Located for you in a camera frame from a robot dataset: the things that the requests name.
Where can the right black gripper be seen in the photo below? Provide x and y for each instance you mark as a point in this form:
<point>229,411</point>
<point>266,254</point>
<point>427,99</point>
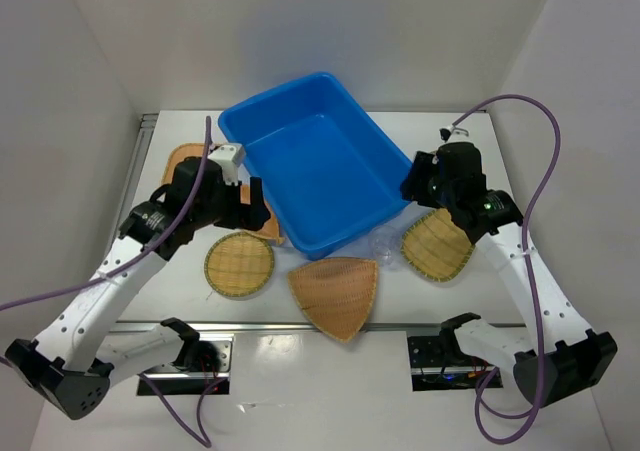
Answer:
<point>423,164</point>

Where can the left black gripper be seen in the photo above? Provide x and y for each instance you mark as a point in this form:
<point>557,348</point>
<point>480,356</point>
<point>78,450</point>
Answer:
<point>249,217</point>

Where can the round bamboo tray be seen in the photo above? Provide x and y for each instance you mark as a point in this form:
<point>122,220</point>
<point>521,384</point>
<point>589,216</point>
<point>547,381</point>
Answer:
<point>239,265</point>

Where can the square bamboo tray green rim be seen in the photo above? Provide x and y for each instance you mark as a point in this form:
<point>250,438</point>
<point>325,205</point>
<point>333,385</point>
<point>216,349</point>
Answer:
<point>435,247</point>

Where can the clear drinking glass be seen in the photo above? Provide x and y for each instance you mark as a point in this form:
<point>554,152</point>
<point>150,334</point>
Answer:
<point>384,244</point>

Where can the rounded square brown woven tray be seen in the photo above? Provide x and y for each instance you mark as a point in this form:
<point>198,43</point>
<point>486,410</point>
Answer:
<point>176,160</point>

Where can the triangular brown woven basket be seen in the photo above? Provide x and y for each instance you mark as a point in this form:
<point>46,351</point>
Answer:
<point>336,294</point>

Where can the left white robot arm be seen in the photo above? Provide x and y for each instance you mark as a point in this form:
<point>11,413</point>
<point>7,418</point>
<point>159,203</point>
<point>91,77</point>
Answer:
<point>69,363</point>

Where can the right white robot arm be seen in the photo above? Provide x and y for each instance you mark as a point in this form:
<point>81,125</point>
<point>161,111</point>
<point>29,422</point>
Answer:
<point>563,354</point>

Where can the blue plastic bin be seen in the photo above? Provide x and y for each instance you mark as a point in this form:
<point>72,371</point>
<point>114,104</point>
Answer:
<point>329,172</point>

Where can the fish-shaped brown woven basket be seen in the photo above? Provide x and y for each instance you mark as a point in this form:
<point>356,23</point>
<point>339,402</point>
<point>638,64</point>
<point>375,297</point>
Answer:
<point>270,231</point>

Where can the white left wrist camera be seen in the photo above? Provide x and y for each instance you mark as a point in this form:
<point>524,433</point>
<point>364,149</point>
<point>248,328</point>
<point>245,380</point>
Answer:
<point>229,156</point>

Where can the aluminium rail front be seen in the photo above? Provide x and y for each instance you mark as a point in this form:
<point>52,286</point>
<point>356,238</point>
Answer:
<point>131,327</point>

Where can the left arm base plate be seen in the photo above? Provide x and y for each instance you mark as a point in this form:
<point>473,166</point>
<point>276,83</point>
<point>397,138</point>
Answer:
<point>212,363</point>

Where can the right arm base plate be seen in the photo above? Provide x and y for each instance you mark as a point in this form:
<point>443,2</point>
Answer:
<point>433,369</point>

